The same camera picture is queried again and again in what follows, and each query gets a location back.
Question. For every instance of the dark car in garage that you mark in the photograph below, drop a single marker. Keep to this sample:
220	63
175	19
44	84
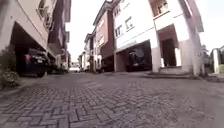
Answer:
136	60

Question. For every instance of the row of distant buildings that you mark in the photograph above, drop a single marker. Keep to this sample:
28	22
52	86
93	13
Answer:
87	53

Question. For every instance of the red brick building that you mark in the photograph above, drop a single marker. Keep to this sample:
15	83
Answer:
106	36

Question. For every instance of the grey brick paved road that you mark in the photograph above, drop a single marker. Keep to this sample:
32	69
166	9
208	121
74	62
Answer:
110	100

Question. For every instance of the white vehicle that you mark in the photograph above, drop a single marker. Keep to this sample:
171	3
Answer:
74	69

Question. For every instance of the white building with garage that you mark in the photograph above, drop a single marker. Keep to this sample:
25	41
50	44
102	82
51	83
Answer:
140	26

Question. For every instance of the dark red building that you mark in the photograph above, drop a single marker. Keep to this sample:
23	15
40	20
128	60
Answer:
60	30

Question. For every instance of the dark parked car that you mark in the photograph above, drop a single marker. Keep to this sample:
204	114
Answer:
35	61

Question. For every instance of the beige building with carport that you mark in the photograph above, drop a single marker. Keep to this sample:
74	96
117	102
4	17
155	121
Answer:
25	16

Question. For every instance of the green bush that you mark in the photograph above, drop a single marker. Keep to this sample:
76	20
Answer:
7	68

